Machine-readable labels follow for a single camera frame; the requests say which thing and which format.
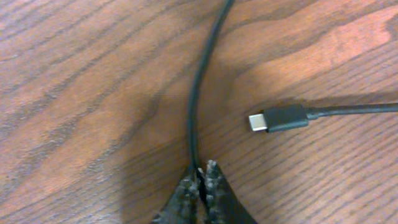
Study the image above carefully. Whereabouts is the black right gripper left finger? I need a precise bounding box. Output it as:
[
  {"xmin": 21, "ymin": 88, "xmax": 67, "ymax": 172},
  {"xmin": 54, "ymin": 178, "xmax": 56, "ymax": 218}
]
[{"xmin": 151, "ymin": 169, "xmax": 199, "ymax": 224}]

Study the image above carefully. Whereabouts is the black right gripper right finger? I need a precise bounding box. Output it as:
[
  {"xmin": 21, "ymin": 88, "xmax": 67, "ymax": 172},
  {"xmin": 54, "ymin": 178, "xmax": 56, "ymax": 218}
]
[{"xmin": 201, "ymin": 160, "xmax": 257, "ymax": 224}]

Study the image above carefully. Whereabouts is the black usb cable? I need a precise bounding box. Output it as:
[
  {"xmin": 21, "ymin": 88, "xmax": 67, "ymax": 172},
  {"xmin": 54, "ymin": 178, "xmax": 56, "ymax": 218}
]
[{"xmin": 185, "ymin": 0, "xmax": 398, "ymax": 175}]

